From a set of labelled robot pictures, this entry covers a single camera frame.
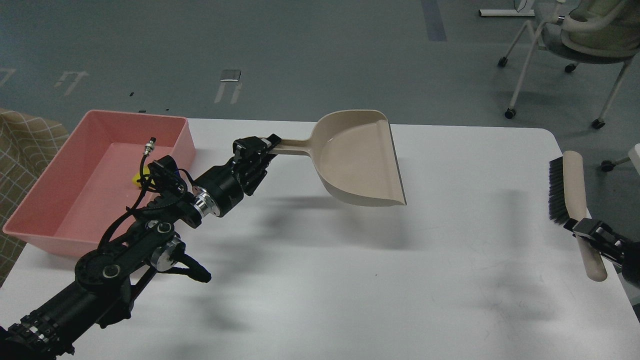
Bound metal floor outlet plate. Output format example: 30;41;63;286
219;69;242;83

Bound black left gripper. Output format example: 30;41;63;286
193;134;282;218

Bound beige plastic dustpan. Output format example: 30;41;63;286
272;109;407;207

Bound white office chair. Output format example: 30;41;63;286
497;0;640;130

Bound white chair edge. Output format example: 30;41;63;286
599;143;640;174

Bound beige checkered cloth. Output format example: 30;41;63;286
0;107;70;288

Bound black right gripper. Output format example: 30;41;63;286
564;218;640;289

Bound pink plastic bin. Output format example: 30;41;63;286
2;110;195;258

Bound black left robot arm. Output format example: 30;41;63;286
1;134;282;360

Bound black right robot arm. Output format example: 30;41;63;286
563;218;640;290

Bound beige hand brush black bristles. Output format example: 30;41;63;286
548;150;608;282

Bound yellow sponge piece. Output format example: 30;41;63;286
131;167;150;189

